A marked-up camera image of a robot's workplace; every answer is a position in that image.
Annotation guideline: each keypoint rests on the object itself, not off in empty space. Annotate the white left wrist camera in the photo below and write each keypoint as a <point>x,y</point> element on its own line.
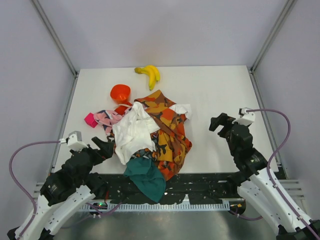
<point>74,141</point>

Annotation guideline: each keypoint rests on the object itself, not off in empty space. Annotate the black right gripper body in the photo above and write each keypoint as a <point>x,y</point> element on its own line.
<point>227,127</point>

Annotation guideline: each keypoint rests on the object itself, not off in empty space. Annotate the teal cloth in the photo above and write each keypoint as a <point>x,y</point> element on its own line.
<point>147,177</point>

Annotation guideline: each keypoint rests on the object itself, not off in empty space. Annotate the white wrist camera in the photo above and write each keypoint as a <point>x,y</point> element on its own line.
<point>74,141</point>
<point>246,118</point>

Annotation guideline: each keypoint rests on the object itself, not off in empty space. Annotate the yellow banana bunch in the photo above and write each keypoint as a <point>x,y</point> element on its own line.
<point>152,72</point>

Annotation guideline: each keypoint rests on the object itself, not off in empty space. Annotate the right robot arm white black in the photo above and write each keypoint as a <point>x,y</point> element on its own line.
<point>258,185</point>

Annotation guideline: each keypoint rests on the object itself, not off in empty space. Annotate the left aluminium frame post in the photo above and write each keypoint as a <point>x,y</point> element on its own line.
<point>52,33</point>

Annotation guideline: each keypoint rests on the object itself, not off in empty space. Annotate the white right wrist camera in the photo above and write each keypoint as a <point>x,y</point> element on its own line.
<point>246,118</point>

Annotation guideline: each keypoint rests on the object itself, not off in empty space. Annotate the white cloth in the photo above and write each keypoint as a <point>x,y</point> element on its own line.
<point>133,131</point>

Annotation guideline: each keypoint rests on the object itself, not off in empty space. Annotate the orange plastic bowl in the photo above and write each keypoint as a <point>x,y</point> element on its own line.
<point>120,93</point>

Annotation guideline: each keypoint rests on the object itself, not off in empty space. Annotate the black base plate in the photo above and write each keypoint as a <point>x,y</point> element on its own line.
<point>200,188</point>

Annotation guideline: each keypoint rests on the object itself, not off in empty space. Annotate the pink patterned cloth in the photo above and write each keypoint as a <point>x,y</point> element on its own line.
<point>107,118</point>

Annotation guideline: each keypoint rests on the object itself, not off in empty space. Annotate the right aluminium frame post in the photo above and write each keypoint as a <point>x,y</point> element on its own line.
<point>281,19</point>

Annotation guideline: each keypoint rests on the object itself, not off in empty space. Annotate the grey slotted cable duct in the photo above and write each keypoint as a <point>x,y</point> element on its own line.
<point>185,206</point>

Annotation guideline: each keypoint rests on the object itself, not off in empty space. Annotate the orange brown camouflage cloth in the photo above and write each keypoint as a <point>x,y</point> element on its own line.
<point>172,143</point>

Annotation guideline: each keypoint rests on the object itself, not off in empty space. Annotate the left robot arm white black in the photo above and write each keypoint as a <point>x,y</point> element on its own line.
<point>66,190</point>

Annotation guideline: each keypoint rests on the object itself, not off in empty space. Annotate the aluminium frame post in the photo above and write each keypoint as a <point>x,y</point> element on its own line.
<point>281,19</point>
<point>52,33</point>

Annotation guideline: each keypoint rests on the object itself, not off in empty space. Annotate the black orange patterned cloth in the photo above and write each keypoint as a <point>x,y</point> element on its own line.
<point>142,153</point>

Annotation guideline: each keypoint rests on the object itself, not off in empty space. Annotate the pink cube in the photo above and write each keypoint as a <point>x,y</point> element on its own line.
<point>90,120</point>

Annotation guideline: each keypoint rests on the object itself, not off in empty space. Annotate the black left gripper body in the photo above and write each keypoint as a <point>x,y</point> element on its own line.
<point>94,152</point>

